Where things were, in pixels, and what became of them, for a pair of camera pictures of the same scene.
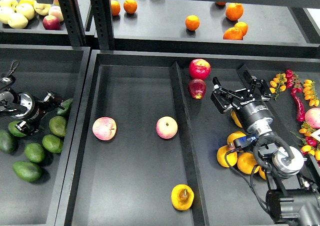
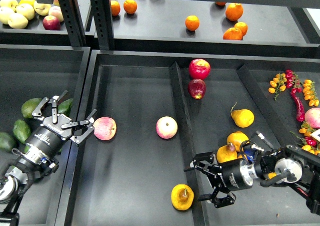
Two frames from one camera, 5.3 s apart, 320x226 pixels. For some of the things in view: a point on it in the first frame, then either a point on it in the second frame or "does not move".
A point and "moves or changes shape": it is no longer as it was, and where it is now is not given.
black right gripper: x=249 y=111 → x=232 y=175
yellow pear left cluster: x=231 y=157 does not move
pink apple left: x=104 y=128 does not move
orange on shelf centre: x=192 y=22 does not move
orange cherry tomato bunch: x=278 y=83 does not move
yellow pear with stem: x=182 y=197 does not move
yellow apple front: x=17 y=21 does not move
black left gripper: x=33 y=109 → x=49 y=137
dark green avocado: x=14 y=131 moves or changes shape
